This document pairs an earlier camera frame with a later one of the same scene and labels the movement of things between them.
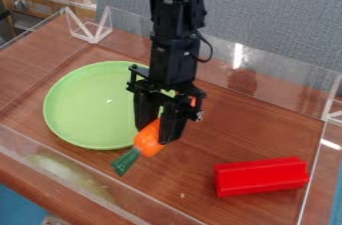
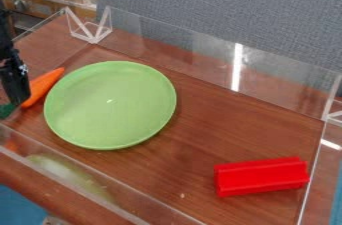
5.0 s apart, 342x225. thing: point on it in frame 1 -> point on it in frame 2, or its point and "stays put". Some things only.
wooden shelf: [22, 1] stays put
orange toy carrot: [146, 146] -> [40, 84]
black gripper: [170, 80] -> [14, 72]
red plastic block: [260, 175] stays put
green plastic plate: [89, 106] stays put
